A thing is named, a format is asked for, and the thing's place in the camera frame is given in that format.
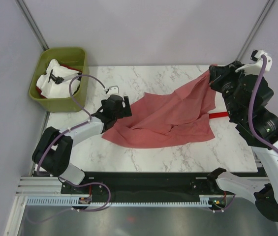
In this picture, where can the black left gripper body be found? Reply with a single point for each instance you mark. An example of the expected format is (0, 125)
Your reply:
(124, 112)

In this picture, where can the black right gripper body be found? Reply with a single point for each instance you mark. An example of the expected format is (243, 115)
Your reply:
(227, 82)

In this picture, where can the pink t-shirt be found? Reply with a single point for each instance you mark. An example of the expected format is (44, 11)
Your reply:
(175, 119)

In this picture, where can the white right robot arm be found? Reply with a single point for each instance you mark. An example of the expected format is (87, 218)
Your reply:
(261, 134)

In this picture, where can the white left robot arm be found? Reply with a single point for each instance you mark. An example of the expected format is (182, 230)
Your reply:
(53, 151)

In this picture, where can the folded red t-shirt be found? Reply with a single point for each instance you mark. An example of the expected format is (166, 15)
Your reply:
(218, 115)

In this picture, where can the olive green plastic bin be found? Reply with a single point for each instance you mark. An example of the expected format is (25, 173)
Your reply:
(74, 58)

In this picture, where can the white t-shirt in bin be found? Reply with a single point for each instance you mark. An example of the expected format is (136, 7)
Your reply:
(55, 83)

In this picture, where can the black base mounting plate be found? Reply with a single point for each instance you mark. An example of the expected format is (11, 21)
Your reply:
(146, 186)

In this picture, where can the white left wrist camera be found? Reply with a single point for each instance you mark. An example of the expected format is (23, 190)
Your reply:
(112, 90)

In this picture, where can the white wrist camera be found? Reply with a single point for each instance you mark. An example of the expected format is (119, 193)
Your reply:
(258, 57)
(112, 90)

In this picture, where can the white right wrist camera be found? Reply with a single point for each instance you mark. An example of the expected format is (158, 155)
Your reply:
(258, 57)

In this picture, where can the right aluminium frame post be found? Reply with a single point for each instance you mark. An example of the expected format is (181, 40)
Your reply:
(256, 27)

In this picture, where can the aluminium frame post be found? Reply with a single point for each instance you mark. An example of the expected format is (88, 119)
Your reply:
(256, 27)
(32, 24)

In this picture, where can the white slotted cable duct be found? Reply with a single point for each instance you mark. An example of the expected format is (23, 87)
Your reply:
(86, 201)

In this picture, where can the aluminium front rail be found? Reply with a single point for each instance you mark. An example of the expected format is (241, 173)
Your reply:
(39, 186)

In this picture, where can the left aluminium frame post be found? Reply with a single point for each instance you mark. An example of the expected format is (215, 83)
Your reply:
(32, 24)

